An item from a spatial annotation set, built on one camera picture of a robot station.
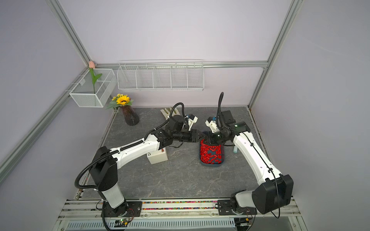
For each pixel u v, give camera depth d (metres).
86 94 0.82
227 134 0.54
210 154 0.92
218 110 0.71
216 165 0.89
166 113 1.15
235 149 0.94
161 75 0.99
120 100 0.91
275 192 0.39
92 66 0.89
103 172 0.45
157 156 0.82
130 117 1.14
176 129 0.64
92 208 0.76
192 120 0.73
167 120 0.64
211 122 0.71
